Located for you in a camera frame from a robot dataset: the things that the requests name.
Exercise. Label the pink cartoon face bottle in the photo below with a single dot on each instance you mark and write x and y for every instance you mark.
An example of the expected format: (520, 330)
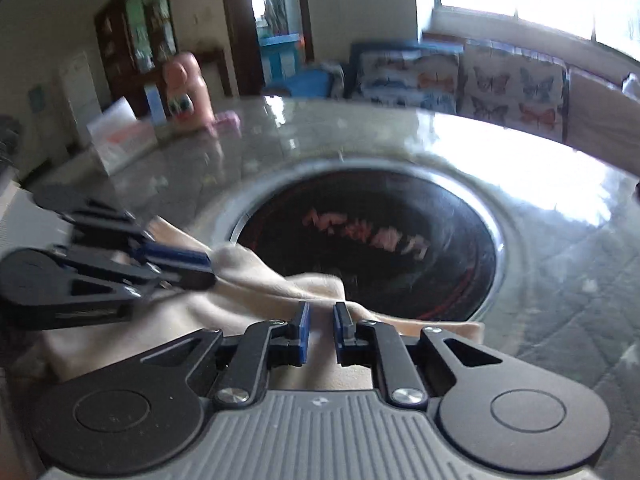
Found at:
(188, 101)

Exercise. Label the white pink tissue pack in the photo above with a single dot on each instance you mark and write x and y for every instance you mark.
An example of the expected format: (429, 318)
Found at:
(118, 137)

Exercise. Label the grey quilted star tablecloth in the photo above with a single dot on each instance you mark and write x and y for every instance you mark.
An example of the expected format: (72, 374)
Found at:
(569, 302)

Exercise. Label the blue plastic cabinet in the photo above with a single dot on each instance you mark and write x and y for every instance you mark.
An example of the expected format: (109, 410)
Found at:
(280, 56)

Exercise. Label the cream garment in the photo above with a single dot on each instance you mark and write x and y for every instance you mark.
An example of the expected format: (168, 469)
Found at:
(246, 291)

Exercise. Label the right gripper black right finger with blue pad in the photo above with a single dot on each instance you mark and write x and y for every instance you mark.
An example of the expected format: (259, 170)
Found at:
(405, 370)

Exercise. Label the dark wooden display cabinet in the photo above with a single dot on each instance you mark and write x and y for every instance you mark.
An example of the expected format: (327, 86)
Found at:
(136, 38)

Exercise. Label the butterfly cushion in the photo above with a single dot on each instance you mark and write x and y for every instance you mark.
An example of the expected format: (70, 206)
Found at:
(514, 88)
(420, 78)

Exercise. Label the white refrigerator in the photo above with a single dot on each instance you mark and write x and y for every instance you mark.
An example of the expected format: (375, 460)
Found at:
(79, 92)

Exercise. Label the plain beige cushion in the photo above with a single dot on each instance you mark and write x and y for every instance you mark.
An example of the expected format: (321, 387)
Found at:
(602, 121)

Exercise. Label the blue cloth on chair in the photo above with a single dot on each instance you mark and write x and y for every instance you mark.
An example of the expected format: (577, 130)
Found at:
(308, 84)

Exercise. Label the dark blue sofa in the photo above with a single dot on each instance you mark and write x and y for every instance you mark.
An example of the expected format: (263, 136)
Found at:
(357, 48)

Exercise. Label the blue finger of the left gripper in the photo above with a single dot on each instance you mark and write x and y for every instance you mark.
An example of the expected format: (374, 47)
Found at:
(166, 256)

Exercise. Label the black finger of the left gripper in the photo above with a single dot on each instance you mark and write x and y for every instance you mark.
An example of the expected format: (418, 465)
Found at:
(186, 277)

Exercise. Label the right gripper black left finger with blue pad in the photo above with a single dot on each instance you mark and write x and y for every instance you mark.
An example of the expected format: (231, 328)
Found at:
(234, 370)

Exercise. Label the black round induction hotplate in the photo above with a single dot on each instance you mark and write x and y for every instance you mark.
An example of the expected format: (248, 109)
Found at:
(414, 246)

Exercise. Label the butterfly cushion left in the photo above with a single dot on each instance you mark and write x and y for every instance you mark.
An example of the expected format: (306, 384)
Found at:
(420, 78)

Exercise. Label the butterfly cushion right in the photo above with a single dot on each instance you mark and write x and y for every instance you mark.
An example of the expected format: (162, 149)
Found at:
(514, 88)

